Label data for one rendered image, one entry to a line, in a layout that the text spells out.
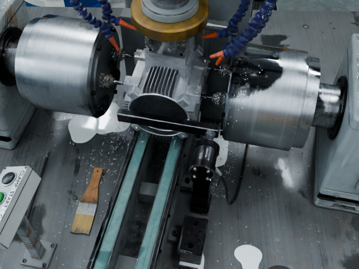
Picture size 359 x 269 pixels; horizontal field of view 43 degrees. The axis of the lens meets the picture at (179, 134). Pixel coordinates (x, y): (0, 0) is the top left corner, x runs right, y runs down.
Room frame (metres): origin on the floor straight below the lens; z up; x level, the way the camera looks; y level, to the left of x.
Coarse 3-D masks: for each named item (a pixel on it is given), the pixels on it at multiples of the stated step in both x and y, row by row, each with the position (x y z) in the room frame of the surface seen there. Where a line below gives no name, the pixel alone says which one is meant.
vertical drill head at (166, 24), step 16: (144, 0) 0.85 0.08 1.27; (160, 0) 0.82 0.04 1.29; (176, 0) 0.82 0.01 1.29; (192, 0) 0.85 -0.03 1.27; (144, 16) 0.82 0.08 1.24; (160, 16) 0.80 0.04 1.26; (176, 16) 0.80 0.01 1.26; (192, 16) 0.83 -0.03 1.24; (208, 16) 0.85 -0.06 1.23; (144, 32) 0.79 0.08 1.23; (160, 32) 0.78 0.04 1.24; (176, 32) 0.78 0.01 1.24; (192, 32) 0.79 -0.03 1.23
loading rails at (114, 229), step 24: (144, 144) 0.71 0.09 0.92; (144, 168) 0.68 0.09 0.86; (168, 168) 0.64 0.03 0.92; (120, 192) 0.57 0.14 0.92; (144, 192) 0.61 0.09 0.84; (168, 192) 0.57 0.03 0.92; (120, 216) 0.50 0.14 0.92; (168, 216) 0.50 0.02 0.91; (96, 240) 0.43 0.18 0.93; (120, 240) 0.46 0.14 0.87; (144, 240) 0.44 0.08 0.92; (168, 240) 0.49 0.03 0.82; (96, 264) 0.38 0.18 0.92; (120, 264) 0.41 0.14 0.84; (144, 264) 0.38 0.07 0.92
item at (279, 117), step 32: (224, 64) 0.85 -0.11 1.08; (256, 64) 0.76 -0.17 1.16; (288, 64) 0.76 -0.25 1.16; (320, 64) 0.77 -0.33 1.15; (224, 96) 0.74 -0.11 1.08; (256, 96) 0.69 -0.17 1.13; (288, 96) 0.69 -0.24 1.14; (320, 96) 0.73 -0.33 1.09; (224, 128) 0.67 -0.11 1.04; (256, 128) 0.66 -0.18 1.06; (288, 128) 0.64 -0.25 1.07
